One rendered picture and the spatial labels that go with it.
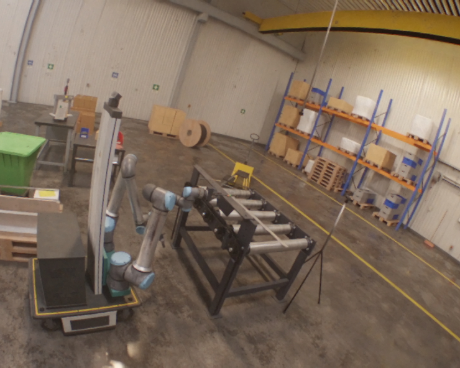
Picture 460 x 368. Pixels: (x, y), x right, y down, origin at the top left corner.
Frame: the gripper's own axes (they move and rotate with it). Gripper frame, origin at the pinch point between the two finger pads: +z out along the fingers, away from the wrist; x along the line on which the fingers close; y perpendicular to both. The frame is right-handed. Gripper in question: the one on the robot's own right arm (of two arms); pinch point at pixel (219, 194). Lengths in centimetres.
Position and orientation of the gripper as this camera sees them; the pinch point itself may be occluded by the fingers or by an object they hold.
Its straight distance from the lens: 233.4
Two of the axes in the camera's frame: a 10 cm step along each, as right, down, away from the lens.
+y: 4.6, 4.2, -7.8
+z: 8.3, 0.9, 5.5
